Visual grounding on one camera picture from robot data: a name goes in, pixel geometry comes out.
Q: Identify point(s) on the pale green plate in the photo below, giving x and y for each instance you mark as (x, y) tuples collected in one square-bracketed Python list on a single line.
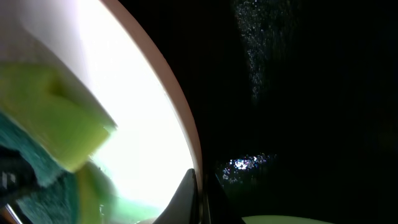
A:
[(277, 219)]

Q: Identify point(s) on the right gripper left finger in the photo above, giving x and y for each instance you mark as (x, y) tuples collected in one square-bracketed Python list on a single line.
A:
[(183, 207)]

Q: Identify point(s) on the green yellow sponge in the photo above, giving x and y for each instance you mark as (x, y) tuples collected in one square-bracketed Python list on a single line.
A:
[(47, 139)]

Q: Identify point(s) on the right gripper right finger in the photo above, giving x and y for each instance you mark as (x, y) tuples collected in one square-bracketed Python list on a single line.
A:
[(216, 206)]

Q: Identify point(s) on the round black tray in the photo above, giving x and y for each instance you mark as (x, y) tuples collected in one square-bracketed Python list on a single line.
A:
[(295, 102)]

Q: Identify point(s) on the white plate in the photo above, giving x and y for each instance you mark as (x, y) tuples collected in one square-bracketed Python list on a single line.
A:
[(103, 54)]

